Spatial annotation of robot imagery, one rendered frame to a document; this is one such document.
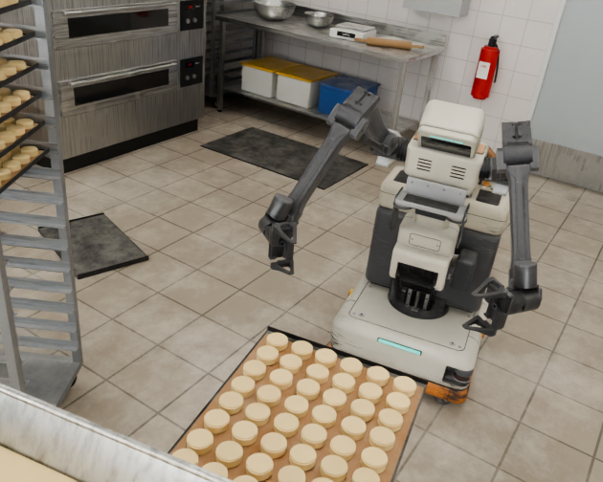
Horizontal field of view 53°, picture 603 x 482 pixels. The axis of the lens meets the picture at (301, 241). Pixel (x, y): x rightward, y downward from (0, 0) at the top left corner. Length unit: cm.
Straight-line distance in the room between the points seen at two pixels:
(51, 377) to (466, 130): 178
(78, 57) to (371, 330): 277
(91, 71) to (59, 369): 247
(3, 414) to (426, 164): 180
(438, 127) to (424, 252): 52
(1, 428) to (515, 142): 143
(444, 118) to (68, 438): 175
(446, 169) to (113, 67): 294
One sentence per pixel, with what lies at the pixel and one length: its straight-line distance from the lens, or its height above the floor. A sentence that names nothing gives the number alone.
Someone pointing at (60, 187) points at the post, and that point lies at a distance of 220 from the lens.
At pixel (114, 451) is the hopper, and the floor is 130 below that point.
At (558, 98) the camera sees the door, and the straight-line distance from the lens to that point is 538.
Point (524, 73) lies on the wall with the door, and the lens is 538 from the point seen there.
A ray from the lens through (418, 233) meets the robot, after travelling 240.
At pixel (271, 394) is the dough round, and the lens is 130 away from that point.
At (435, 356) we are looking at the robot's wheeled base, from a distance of 259.
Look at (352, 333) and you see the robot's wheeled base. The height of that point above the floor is 24.
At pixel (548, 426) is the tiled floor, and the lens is 287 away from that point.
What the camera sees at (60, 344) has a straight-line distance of 257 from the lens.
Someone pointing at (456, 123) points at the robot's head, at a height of 121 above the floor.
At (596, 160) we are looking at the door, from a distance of 544.
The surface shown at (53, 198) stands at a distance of 223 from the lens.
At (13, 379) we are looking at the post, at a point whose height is 46.
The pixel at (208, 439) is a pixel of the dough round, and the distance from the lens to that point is 121.
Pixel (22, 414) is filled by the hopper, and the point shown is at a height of 130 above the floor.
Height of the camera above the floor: 182
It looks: 29 degrees down
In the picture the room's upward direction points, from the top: 6 degrees clockwise
